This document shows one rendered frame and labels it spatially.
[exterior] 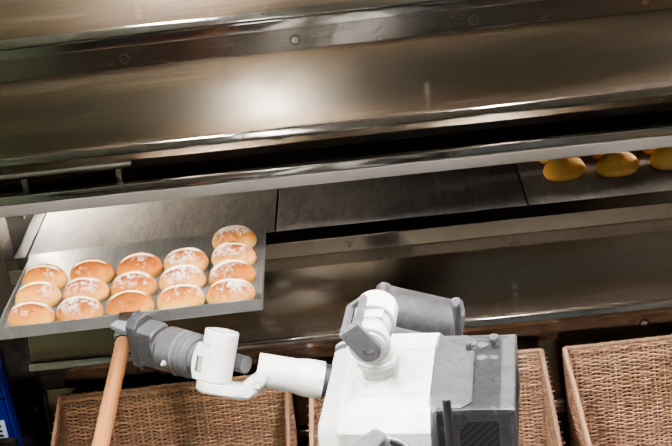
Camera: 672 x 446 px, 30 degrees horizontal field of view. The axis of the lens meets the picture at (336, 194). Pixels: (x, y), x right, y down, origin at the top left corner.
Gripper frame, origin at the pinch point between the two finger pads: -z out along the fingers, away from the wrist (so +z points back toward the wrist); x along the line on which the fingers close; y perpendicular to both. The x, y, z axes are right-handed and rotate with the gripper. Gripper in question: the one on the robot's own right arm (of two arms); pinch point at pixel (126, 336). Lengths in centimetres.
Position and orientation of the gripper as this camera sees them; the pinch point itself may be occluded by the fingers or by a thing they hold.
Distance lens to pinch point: 255.0
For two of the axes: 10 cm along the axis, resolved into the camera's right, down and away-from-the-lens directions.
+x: -1.1, -8.9, -4.4
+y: -5.4, 4.3, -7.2
